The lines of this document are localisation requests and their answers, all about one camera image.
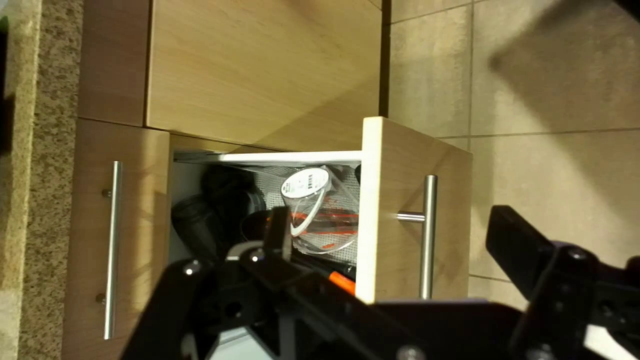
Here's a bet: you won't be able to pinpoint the narrow wooden drawer steel handle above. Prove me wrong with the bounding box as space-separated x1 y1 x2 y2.
61 119 174 360

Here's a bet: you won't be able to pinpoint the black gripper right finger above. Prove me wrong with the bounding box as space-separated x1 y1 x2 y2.
486 206 640 360

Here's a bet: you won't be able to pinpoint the black kitchen utensils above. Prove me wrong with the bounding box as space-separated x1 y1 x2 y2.
169 166 281 267

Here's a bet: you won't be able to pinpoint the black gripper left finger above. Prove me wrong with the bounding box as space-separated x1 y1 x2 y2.
118 206 428 360

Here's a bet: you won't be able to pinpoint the wooden sink front panel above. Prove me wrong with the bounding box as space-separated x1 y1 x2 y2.
78 0 153 129

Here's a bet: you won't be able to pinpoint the orange handled tool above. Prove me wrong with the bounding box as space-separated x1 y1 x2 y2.
323 268 358 296

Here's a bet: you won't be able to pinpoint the items inside cabinet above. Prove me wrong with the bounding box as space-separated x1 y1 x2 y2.
277 166 364 256

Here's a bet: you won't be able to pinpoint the wooden drawer with steel handle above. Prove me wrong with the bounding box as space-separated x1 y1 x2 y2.
167 116 473 307

